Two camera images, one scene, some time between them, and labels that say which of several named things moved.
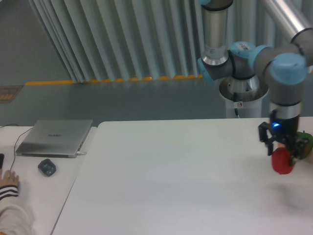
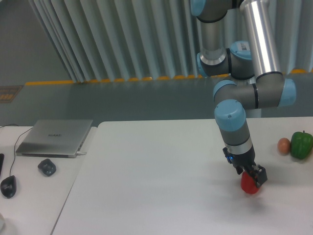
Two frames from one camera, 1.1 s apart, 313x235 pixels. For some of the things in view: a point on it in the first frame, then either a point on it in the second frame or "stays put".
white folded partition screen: (129, 40) stays put
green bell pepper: (309, 138) stays put
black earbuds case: (47, 167) stays put
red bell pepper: (280, 161) → (248, 184)
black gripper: (289, 126) → (247, 161)
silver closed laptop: (55, 138) stays put
